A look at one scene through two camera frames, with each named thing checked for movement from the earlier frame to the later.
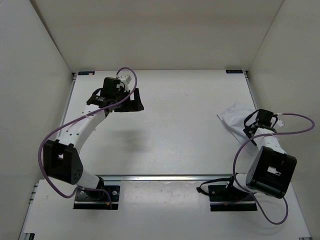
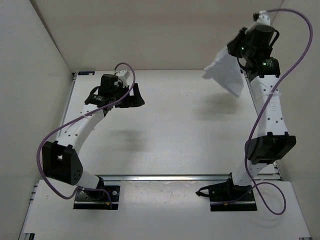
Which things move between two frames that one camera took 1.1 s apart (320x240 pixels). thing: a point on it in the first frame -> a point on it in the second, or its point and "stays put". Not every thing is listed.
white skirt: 234,117 -> 225,71
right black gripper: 246,131 -> 240,36
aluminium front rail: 165,178 stays put
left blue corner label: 86,73 stays put
